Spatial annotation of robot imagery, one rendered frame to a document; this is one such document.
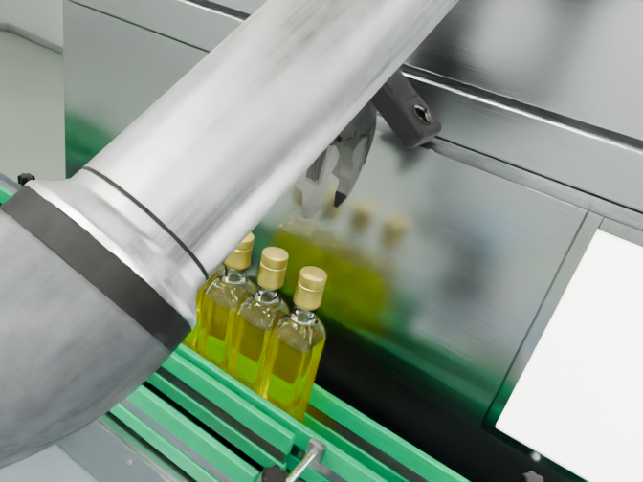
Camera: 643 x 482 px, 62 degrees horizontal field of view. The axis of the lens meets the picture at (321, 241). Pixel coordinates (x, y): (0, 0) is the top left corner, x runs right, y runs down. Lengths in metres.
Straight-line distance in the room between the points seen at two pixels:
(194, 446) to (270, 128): 0.54
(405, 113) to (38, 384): 0.40
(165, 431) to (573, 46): 0.66
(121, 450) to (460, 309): 0.50
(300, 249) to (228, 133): 0.58
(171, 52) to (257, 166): 0.72
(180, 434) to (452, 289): 0.39
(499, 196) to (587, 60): 0.17
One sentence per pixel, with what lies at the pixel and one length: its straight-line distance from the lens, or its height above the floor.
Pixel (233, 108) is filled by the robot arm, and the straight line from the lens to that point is 0.24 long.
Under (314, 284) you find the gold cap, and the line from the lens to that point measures 0.64.
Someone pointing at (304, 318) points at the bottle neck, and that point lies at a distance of 0.68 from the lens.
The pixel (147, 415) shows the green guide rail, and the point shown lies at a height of 0.93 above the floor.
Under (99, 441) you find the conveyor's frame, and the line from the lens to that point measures 0.86.
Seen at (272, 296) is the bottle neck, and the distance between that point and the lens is 0.70.
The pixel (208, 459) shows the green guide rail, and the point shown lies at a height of 0.94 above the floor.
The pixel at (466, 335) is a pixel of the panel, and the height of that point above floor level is 1.11.
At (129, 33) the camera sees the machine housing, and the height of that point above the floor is 1.31.
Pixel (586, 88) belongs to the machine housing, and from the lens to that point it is 0.66.
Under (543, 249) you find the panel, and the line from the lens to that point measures 0.67.
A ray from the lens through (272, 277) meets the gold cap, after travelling 0.68.
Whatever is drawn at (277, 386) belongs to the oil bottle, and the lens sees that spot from 0.74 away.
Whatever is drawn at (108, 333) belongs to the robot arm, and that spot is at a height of 1.36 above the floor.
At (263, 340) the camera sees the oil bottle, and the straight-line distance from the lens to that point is 0.71.
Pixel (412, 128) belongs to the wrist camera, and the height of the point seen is 1.38.
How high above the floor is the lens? 1.50
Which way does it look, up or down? 28 degrees down
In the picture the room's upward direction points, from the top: 14 degrees clockwise
